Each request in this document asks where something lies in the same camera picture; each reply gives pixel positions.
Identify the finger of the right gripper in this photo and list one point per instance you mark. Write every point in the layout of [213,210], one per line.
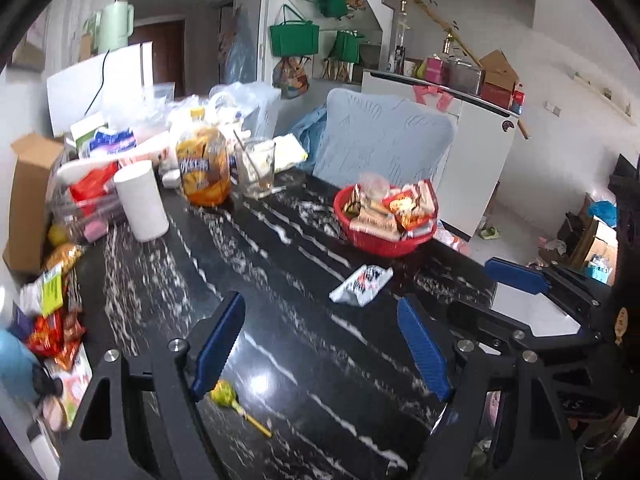
[516,276]

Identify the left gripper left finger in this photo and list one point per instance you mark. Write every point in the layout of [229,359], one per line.
[211,342]

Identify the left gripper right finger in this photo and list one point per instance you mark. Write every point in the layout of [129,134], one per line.
[429,343]

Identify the green foil lollipop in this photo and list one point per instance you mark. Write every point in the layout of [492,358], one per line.
[225,396]

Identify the white black snack packet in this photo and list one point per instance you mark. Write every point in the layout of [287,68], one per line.
[362,286]

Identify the red white snack bag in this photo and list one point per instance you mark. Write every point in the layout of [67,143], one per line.
[414,207]

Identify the pink seaweed roll packet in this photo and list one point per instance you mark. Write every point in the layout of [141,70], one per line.
[372,222]

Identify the clear zip bag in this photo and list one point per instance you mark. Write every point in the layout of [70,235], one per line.
[373,186]

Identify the red plastic basket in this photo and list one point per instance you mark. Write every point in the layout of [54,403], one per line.
[347,203]

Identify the white cabinet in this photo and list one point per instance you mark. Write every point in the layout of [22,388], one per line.
[469,174]

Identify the white paper towel roll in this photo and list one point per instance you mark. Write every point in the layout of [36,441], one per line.
[140,198]

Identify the clear glass cup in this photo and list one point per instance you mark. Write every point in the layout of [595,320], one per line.
[255,164]

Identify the iced tea bottle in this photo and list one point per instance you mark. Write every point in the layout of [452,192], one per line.
[203,161]

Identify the blue round gadget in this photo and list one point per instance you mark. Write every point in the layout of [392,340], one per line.
[18,367]

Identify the brown cardboard box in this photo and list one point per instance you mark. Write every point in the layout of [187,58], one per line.
[36,157]

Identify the green tote bag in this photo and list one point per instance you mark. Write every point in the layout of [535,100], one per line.
[294,35]

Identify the green electric kettle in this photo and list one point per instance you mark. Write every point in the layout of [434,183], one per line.
[114,26]

